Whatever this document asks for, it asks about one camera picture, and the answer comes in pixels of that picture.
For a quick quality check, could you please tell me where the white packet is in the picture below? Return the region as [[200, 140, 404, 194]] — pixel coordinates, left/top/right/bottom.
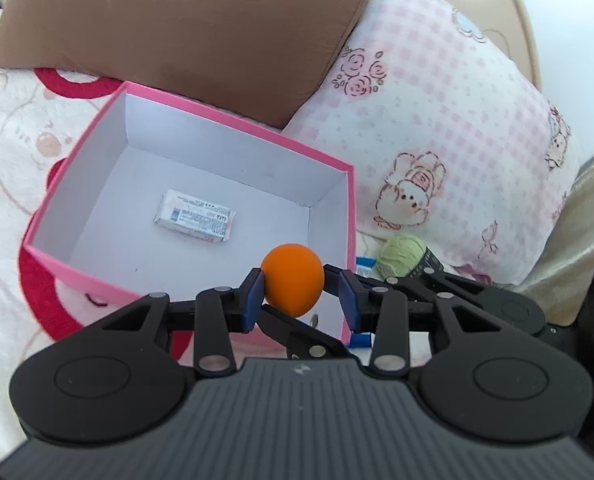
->
[[153, 189, 238, 245]]

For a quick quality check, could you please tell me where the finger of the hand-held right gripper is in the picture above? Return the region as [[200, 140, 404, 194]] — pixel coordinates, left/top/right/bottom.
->
[[384, 266, 478, 298], [259, 305, 354, 361]]

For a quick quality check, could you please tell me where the orange ball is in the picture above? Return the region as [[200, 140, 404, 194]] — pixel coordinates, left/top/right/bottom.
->
[[260, 243, 325, 318]]

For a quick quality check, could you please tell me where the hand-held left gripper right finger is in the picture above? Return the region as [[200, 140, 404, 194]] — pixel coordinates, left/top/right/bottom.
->
[[324, 264, 522, 378]]

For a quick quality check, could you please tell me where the pink cardboard box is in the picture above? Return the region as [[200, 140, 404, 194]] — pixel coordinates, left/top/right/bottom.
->
[[22, 81, 358, 348]]

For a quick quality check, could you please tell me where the green yarn ball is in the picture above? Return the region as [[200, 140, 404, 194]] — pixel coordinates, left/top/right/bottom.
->
[[375, 236, 445, 281]]

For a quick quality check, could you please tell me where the beige shiny bed frame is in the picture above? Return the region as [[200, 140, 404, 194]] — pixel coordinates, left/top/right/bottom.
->
[[517, 135, 594, 326]]

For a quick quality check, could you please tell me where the brown pillow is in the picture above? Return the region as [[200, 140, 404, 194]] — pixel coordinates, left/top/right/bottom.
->
[[0, 0, 390, 130]]

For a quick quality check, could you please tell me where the blue snack packet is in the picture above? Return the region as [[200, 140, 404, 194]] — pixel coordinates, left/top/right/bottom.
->
[[349, 256, 380, 348]]

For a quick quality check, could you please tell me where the pink checked pillow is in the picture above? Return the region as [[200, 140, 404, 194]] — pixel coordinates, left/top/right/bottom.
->
[[282, 0, 582, 288]]

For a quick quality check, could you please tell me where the printed bear blanket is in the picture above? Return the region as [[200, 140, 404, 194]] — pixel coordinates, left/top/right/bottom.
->
[[0, 10, 430, 466]]

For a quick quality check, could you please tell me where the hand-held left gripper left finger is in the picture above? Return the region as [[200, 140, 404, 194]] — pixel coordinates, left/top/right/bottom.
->
[[77, 267, 267, 378]]

